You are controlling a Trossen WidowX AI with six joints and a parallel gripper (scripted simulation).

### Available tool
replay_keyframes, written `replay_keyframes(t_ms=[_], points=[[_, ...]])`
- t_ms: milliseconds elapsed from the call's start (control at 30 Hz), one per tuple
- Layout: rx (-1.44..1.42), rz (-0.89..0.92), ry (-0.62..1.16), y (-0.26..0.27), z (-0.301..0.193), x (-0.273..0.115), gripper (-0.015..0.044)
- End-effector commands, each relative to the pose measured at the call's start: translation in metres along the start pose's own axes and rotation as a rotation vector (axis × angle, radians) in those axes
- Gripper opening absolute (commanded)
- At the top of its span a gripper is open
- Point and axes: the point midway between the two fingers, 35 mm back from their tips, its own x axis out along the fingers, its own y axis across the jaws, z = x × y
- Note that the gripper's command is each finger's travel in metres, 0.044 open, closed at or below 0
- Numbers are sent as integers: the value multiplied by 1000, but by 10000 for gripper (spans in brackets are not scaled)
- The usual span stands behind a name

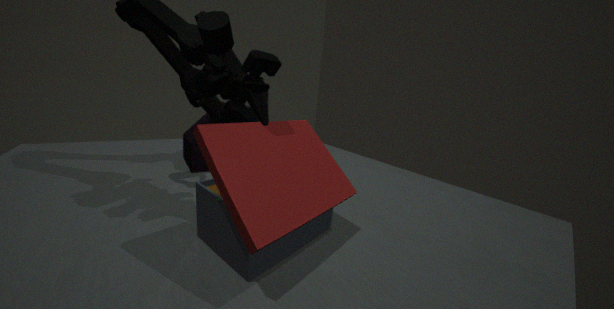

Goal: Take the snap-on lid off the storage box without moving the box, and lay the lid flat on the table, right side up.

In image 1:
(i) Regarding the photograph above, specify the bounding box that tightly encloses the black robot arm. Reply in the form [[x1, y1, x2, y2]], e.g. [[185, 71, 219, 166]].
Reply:
[[115, 0, 239, 119]]

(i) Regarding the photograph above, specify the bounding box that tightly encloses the red box lid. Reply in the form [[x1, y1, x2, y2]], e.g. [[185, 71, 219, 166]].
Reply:
[[193, 120, 357, 255]]

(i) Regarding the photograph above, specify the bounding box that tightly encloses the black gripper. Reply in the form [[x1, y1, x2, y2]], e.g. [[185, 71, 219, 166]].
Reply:
[[211, 49, 281, 125]]

